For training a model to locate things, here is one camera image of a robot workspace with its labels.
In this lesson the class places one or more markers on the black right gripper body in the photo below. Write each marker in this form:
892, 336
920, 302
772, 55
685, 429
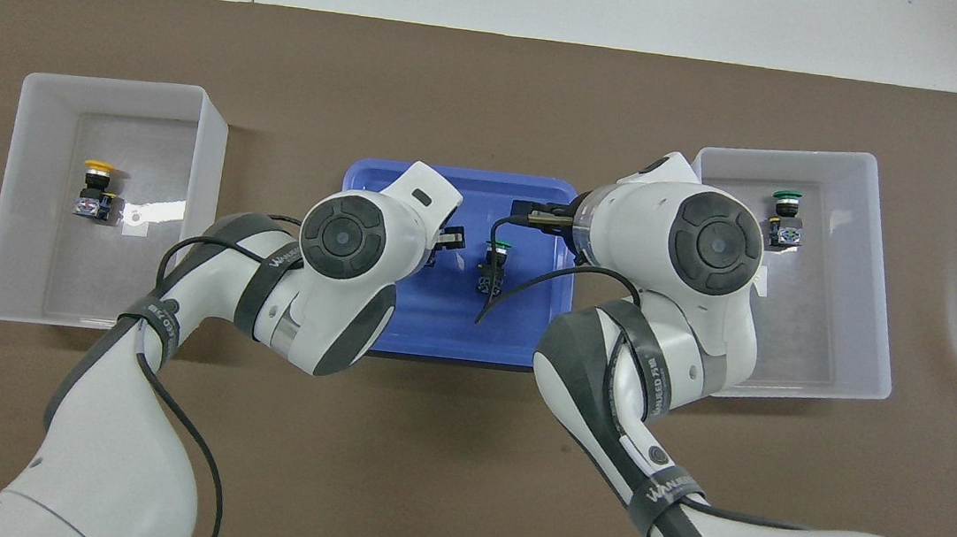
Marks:
547, 206

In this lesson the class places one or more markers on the yellow push button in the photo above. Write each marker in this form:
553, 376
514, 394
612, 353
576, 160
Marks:
92, 201
435, 260

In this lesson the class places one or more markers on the green push button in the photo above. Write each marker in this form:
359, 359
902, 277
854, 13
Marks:
785, 232
493, 277

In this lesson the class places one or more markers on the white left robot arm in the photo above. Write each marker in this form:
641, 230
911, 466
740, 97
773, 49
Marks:
334, 289

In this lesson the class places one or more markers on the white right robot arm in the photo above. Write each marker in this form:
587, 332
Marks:
692, 264

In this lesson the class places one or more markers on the blue plastic tray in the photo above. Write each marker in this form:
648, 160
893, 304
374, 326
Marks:
516, 335

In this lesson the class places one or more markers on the brown table mat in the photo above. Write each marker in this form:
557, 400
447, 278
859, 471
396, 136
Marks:
421, 476

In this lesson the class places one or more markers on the translucent white plastic box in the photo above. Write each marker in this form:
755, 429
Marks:
827, 341
86, 281

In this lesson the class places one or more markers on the white sticker label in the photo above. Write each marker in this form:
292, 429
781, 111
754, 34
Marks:
136, 222

